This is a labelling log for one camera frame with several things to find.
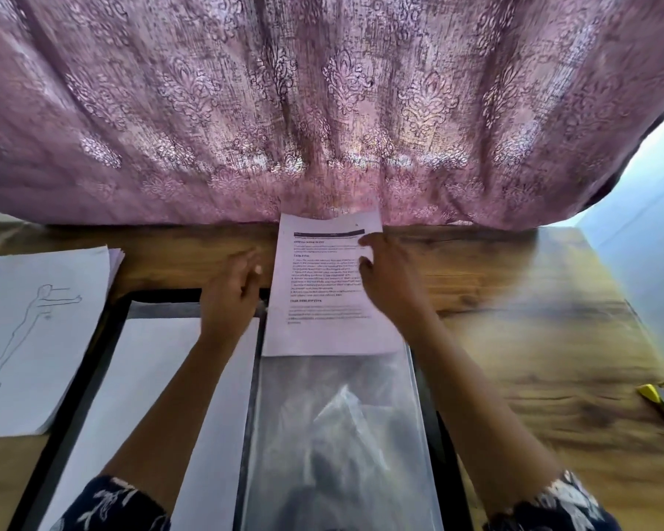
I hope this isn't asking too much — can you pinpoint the person's left hand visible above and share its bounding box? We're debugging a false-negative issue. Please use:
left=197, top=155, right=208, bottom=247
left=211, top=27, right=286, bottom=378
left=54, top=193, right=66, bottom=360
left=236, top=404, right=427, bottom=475
left=199, top=249, right=267, bottom=352

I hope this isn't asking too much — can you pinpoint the person's right hand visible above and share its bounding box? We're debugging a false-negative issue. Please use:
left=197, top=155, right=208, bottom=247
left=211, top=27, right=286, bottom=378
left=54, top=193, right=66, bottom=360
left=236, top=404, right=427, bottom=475
left=357, top=232, right=435, bottom=333

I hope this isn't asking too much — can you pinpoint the stack with dark header bar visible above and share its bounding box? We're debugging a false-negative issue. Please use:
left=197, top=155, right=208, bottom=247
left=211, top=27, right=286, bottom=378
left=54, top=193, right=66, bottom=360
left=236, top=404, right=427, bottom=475
left=261, top=209, right=405, bottom=358

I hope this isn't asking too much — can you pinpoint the stack of printed papers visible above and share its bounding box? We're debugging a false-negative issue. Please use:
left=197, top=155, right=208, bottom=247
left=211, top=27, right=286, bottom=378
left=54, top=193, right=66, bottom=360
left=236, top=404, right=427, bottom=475
left=38, top=316, right=263, bottom=531

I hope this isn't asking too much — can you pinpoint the black folder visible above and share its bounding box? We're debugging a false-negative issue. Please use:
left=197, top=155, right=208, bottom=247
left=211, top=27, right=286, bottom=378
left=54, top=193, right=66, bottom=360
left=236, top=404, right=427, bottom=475
left=7, top=286, right=475, bottom=531

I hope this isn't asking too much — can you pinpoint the body figure paper stack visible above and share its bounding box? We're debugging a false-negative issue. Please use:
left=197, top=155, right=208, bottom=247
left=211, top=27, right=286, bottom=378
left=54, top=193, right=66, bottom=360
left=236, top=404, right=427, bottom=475
left=0, top=244, right=125, bottom=440

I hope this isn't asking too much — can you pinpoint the person's left forearm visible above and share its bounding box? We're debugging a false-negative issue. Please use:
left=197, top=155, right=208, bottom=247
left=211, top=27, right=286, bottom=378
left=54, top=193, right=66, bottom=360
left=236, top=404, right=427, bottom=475
left=102, top=337, right=245, bottom=513

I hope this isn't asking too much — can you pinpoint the person's right forearm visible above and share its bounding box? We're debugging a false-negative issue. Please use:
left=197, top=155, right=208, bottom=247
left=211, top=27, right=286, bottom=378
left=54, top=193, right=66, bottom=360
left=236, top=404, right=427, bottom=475
left=404, top=315, right=564, bottom=510

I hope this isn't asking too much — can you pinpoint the pink patterned curtain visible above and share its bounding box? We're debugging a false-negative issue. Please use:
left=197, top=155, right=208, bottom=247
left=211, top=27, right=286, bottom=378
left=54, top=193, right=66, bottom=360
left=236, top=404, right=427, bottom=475
left=0, top=0, right=664, bottom=231

